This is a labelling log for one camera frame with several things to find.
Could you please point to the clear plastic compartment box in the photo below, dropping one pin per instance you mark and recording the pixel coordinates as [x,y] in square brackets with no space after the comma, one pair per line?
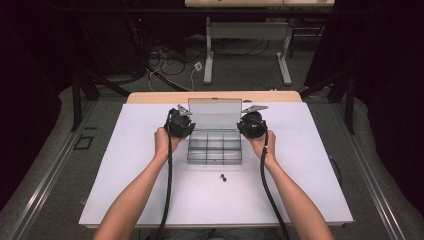
[215,146]

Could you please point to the dark curtain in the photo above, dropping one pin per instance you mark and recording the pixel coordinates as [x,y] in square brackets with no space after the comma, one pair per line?
[23,83]
[390,83]

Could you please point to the white table cover sheet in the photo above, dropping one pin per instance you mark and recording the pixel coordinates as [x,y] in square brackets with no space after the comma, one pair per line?
[206,206]

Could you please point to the white power plug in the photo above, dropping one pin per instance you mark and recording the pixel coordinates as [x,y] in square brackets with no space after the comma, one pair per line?
[197,65]

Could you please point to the black equipment with red light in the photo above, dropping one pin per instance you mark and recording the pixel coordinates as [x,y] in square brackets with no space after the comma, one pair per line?
[139,20]

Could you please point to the white metal desk frame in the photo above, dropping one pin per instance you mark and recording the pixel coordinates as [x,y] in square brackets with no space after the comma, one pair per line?
[246,30]

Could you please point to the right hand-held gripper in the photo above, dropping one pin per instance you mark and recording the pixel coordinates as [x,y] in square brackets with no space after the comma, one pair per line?
[253,125]

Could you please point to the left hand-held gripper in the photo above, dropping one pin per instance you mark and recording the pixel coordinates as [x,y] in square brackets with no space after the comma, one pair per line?
[178,125]

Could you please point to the black metal stand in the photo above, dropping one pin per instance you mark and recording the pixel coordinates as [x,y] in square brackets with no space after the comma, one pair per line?
[76,100]
[349,103]

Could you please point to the person's right hand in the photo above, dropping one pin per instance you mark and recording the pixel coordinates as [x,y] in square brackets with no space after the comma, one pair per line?
[269,148]

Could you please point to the person's left hand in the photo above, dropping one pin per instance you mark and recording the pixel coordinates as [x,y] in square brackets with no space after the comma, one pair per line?
[163,145]

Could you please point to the aluminium floor rail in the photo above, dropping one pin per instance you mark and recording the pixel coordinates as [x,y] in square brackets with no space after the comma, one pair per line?
[50,173]
[370,180]

